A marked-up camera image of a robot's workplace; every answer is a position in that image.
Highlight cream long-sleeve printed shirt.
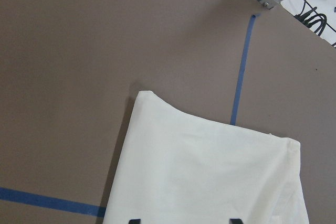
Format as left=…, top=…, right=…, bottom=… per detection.
left=103, top=91, right=309, bottom=223

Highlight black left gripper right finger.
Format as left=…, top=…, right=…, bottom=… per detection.
left=229, top=218, right=243, bottom=224

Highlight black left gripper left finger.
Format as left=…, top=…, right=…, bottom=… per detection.
left=128, top=219, right=141, bottom=224

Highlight blue tape grid lines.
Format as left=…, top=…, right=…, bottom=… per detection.
left=1, top=14, right=260, bottom=218

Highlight black cable bundle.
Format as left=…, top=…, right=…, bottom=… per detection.
left=292, top=0, right=336, bottom=48

